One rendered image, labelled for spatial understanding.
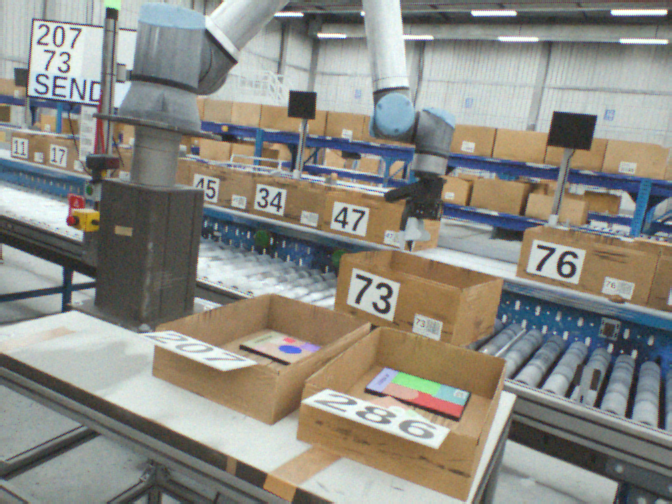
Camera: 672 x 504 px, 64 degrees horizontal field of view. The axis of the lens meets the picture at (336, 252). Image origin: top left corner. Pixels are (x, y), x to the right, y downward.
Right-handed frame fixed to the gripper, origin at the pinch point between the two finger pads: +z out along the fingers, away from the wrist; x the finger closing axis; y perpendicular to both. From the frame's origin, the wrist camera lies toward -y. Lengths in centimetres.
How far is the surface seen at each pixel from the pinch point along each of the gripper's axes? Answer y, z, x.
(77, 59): -144, -42, -9
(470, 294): 19.4, 8.6, 3.4
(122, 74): -118, -38, -8
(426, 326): 11.0, 19.3, -0.6
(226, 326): -20, 24, -44
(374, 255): -17.9, 6.3, 19.7
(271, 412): 9, 28, -63
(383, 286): -3.9, 12.2, 0.3
